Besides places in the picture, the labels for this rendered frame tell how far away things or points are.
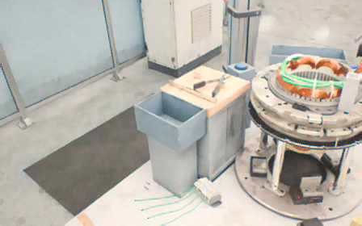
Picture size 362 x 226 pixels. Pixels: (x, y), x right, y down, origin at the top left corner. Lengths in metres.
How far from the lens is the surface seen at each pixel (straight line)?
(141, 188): 1.05
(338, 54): 1.30
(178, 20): 3.10
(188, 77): 1.02
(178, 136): 0.81
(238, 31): 1.29
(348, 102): 0.84
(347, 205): 1.04
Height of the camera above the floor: 1.54
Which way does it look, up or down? 32 degrees down
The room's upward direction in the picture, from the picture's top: 3 degrees counter-clockwise
